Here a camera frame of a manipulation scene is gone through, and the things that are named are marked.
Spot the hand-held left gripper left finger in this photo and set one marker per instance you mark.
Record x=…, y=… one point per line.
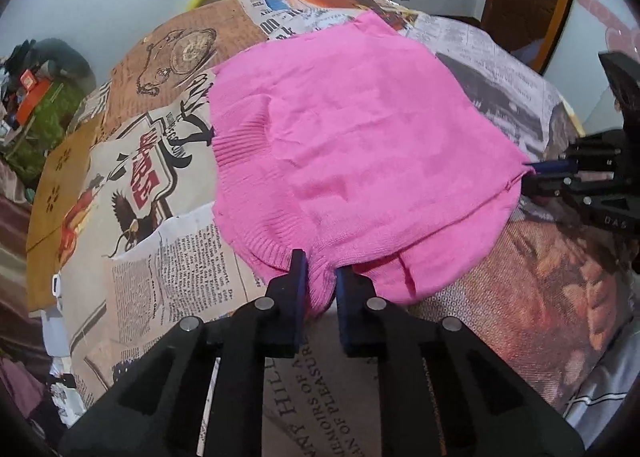
x=299, y=287

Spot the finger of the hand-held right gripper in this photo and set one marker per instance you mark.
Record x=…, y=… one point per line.
x=555, y=166
x=550, y=187

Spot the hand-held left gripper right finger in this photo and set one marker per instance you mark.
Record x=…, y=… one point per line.
x=345, y=307

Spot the pink knit cardigan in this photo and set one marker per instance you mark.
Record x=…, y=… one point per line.
x=350, y=137

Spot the newspaper print blanket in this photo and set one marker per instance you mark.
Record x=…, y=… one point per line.
x=165, y=257

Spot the grey striped cloth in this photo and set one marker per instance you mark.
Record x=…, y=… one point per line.
x=600, y=387

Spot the small white device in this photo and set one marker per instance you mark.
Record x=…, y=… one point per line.
x=57, y=285

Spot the white printed cloth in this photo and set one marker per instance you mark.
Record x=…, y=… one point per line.
x=65, y=387

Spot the wooden lap table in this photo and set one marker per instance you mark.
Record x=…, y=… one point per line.
x=55, y=177

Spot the dusty pink cloth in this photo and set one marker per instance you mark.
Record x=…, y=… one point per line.
x=20, y=384

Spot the green patterned bag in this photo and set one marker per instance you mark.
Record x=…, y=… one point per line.
x=45, y=119

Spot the orange box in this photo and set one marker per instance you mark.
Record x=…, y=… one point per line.
x=32, y=97

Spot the pile of mixed clutter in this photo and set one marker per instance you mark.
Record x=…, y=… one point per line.
x=15, y=72

